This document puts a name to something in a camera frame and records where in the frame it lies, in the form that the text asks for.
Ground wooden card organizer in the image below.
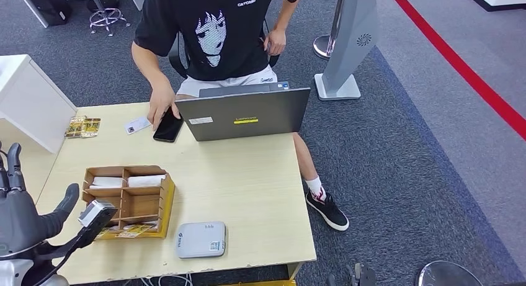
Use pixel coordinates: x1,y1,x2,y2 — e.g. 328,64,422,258
81,165,177,241

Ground black office chair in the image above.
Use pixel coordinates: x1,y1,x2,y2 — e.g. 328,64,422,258
168,19,281,79

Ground grey kiosk stand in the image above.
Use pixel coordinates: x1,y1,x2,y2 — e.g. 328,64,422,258
314,0,381,101

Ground black smartphone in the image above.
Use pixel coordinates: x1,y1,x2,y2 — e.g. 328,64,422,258
153,107,185,143

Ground chrome round base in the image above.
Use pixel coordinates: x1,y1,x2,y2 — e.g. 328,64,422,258
416,260,484,286

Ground white ID card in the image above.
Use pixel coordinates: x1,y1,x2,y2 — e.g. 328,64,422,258
124,116,152,136

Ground white floor cables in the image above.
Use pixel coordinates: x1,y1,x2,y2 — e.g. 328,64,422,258
140,274,194,286

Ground red floor tape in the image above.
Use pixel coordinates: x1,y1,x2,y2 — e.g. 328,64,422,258
384,0,526,141

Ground chrome stanchion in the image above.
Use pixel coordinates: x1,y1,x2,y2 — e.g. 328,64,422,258
313,0,348,60

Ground white card stack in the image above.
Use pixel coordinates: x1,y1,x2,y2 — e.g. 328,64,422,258
89,176,124,190
127,174,167,189

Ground black robot foot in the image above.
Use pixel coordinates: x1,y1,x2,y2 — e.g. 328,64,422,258
326,262,377,286

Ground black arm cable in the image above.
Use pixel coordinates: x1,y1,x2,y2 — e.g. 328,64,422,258
32,251,79,286

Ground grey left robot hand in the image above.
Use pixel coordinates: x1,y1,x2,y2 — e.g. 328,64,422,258
0,142,81,261

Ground white board panel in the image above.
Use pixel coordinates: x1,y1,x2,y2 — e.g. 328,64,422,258
14,0,50,29

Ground person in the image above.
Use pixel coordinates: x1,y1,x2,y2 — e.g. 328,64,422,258
131,0,350,232

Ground person's left hand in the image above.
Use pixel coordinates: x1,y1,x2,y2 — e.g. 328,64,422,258
262,28,287,57

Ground grey laptop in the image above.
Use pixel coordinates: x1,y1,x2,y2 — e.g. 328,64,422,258
174,81,312,142

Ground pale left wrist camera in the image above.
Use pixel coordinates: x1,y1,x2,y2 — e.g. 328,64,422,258
78,199,118,249

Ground black computer tower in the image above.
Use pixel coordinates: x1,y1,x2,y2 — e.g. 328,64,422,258
26,0,74,27

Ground chrome stool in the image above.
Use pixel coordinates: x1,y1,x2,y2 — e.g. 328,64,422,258
84,0,132,37

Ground white partition panel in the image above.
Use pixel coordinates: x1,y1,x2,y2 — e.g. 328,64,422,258
0,53,78,154

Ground person's right hand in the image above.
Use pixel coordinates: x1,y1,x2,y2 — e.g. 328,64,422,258
147,84,182,132

